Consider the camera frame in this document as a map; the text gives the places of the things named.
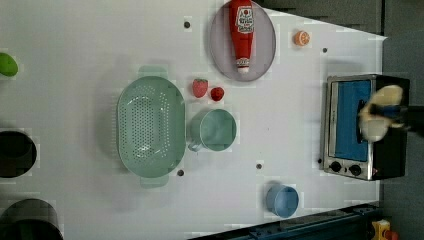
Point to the yellow red object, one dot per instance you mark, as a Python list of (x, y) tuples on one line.
[(383, 231)]

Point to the pink plush strawberry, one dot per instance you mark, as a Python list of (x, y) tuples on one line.
[(199, 87)]

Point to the black toaster oven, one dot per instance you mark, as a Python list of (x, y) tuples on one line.
[(346, 151)]

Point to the green mug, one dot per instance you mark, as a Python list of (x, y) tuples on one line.
[(213, 130)]

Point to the blue cup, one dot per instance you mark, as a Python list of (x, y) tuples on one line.
[(282, 200)]

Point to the black round object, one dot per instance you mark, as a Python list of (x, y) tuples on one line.
[(18, 154)]

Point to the orange slice toy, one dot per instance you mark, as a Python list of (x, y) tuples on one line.
[(301, 38)]

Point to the green round toy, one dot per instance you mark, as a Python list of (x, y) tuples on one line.
[(8, 66)]

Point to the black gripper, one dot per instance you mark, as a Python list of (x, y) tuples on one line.
[(411, 116)]

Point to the red ketchup bottle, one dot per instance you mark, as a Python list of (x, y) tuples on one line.
[(241, 23)]

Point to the green colander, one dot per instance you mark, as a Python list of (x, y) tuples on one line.
[(151, 128)]

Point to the black cylinder lower left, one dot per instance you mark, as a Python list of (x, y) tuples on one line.
[(30, 219)]

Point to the yellow plush banana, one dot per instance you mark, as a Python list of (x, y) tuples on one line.
[(373, 127)]

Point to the red strawberry toy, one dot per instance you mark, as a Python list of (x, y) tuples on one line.
[(217, 93)]

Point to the black blue table frame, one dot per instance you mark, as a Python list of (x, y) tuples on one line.
[(350, 223)]

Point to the grey round plate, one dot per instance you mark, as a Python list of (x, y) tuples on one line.
[(263, 46)]

